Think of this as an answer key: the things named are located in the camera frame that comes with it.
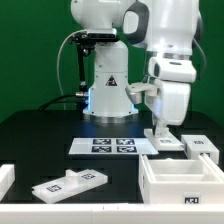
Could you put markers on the black camera on stand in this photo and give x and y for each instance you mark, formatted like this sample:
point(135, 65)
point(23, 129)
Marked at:
point(85, 43)

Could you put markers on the white left fence block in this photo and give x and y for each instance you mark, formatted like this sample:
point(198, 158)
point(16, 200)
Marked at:
point(7, 177)

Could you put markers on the white front fence rail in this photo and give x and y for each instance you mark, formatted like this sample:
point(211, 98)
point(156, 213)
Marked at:
point(110, 214)

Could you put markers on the white cabinet top block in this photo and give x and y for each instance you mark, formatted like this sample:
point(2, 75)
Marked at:
point(196, 145)

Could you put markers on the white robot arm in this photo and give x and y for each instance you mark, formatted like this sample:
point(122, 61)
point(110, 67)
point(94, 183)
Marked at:
point(142, 54)

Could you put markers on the white door panel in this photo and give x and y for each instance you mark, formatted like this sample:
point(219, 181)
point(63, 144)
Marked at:
point(71, 184)
point(165, 143)

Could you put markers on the white marker base sheet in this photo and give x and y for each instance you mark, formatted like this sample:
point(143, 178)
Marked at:
point(112, 146)

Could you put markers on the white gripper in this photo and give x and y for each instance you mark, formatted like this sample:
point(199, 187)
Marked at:
point(168, 106)

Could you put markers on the white door panel front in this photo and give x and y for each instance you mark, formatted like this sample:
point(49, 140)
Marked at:
point(71, 184)

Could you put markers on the white cabinet body box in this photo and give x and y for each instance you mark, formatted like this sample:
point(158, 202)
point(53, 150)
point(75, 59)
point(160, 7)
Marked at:
point(179, 181)

